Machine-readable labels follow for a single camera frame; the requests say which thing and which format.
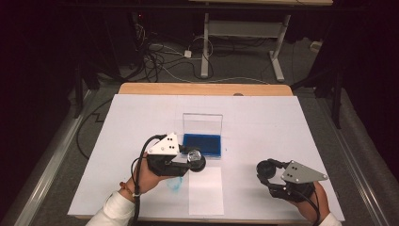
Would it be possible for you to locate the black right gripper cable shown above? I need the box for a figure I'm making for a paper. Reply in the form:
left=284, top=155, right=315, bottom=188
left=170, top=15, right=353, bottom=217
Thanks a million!
left=291, top=187, right=323, bottom=226

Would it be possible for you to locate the person's right hand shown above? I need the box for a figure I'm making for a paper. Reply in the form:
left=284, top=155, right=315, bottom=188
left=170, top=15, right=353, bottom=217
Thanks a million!
left=290, top=181, right=331, bottom=220

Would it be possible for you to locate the aluminium rail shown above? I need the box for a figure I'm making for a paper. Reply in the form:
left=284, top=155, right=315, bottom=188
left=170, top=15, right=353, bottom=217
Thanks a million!
left=316, top=97, right=391, bottom=226
left=8, top=89, right=97, bottom=226

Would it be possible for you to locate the white-legged desk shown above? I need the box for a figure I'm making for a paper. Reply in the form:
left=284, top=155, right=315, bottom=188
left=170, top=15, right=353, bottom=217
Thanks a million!
left=187, top=0, right=334, bottom=83

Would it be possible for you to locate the clear-knob black stamp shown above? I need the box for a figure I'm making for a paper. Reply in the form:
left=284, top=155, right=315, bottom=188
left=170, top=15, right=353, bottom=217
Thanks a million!
left=186, top=149, right=207, bottom=173

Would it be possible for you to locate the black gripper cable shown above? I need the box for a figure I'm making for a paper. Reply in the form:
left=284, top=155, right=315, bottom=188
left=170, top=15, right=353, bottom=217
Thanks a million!
left=131, top=134, right=168, bottom=226
left=291, top=187, right=323, bottom=226

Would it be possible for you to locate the black metal stand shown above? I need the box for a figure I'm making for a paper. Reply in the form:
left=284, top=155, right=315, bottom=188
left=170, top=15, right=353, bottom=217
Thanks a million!
left=290, top=59, right=343, bottom=130
left=72, top=59, right=102, bottom=120

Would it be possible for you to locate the tangle of black cables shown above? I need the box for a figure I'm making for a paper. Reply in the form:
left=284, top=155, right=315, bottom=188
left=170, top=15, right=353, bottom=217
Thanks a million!
left=133, top=12, right=205, bottom=83

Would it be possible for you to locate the white floor cable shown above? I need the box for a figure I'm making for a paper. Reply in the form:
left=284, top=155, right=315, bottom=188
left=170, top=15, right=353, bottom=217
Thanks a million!
left=158, top=64, right=271, bottom=86

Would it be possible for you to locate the orange beaded bracelet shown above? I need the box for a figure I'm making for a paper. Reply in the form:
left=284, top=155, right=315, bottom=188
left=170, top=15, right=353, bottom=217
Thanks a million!
left=119, top=181, right=139, bottom=198

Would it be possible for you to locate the blue ink pad clear case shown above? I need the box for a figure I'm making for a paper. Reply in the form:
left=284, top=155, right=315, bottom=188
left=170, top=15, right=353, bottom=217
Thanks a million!
left=182, top=112, right=224, bottom=159

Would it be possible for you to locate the person's left hand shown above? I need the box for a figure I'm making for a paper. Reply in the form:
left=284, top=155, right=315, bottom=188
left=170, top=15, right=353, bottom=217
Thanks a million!
left=128, top=155, right=172, bottom=196

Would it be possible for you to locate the large white board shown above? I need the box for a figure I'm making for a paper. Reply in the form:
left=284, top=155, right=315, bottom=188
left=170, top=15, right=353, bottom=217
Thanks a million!
left=67, top=93, right=346, bottom=222

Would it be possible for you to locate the black floor cable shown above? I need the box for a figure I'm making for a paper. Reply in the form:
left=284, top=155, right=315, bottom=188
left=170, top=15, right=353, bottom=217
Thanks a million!
left=75, top=98, right=115, bottom=160

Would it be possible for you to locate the white paper sheet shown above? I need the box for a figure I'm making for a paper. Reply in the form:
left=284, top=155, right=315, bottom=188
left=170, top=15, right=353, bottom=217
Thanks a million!
left=187, top=165, right=226, bottom=217

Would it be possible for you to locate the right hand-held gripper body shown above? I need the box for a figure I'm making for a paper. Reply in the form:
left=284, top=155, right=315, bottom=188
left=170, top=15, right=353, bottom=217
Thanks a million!
left=267, top=160, right=329, bottom=202

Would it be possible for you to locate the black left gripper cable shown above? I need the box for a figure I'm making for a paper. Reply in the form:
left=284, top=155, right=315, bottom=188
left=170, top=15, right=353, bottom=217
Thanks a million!
left=131, top=134, right=168, bottom=226

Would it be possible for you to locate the small white box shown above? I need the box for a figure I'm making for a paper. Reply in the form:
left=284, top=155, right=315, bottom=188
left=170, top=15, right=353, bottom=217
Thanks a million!
left=310, top=40, right=324, bottom=54

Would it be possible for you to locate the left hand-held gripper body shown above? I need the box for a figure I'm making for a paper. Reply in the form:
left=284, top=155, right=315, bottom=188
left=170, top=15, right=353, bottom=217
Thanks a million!
left=146, top=132, right=182, bottom=177

